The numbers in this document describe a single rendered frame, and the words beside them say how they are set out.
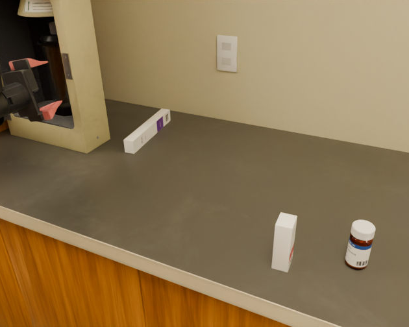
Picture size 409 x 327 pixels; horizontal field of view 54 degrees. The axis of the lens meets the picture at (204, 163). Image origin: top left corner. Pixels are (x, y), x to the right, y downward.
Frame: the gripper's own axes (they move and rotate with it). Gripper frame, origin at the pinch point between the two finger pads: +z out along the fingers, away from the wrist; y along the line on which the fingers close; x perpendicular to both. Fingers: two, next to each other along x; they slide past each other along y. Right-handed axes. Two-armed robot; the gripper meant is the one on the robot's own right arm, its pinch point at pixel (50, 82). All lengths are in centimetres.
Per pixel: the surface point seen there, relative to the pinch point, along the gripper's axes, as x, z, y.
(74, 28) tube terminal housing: 1.4, 14.6, 10.4
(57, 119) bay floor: 19.8, 14.2, -13.8
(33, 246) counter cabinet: 9.7, -15.6, -37.8
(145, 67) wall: 13, 54, -9
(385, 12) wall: -69, 54, -4
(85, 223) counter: -12.2, -15.0, -29.0
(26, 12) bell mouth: 14.5, 12.8, 16.8
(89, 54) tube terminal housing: 3.2, 18.9, 2.7
